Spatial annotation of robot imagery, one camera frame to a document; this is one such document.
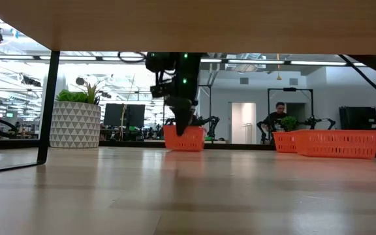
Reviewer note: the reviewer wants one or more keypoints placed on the small orange plastic basket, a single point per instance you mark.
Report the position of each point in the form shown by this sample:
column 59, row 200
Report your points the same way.
column 194, row 140
column 284, row 142

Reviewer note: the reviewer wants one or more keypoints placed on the person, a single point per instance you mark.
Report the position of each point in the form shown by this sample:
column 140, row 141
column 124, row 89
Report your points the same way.
column 277, row 112

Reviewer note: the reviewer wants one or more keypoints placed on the black computer monitor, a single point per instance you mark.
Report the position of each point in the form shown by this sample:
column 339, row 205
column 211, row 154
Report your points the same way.
column 113, row 114
column 137, row 114

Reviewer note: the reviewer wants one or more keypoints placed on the light wooden shelf board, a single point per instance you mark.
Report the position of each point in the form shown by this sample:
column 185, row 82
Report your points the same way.
column 188, row 23

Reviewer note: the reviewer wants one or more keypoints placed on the grey triangle-pattern plant pot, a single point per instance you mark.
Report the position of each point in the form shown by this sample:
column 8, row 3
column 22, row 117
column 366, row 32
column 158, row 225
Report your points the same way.
column 75, row 125

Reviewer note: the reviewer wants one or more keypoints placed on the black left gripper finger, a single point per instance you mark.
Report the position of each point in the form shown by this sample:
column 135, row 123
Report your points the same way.
column 183, row 122

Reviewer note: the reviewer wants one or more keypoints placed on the yellow hanging ceiling fixture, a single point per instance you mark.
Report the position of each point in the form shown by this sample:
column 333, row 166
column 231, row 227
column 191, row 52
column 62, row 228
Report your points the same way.
column 278, row 77

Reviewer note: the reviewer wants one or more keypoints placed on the small green potted plant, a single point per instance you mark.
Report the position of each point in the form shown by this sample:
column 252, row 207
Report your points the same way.
column 289, row 123

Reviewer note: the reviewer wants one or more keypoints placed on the black table edge rail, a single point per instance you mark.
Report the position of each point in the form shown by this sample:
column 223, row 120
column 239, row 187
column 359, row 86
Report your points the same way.
column 233, row 145

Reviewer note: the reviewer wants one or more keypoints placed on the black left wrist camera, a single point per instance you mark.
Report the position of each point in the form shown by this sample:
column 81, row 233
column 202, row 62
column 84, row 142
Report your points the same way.
column 162, row 90

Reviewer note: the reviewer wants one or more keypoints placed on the black metal shelf leg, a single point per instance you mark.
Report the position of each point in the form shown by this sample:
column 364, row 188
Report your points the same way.
column 48, row 107

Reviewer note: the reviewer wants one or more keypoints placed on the black background robot arm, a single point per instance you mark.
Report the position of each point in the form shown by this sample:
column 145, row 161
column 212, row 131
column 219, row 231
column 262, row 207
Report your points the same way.
column 212, row 120
column 315, row 120

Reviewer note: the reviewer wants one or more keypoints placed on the grey wall vent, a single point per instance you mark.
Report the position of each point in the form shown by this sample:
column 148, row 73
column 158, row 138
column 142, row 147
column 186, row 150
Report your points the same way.
column 293, row 81
column 244, row 80

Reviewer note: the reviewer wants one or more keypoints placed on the black tall cabinet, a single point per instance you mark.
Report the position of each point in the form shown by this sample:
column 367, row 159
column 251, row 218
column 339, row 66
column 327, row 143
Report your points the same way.
column 357, row 117

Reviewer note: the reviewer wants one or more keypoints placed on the white ceiling light strip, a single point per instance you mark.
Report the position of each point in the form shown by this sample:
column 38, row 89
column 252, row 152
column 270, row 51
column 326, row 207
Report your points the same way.
column 109, row 58
column 256, row 62
column 77, row 58
column 318, row 63
column 6, row 57
column 359, row 64
column 211, row 60

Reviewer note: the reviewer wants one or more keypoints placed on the large orange plastic basket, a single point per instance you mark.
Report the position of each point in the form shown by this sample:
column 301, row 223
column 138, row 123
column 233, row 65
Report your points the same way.
column 338, row 143

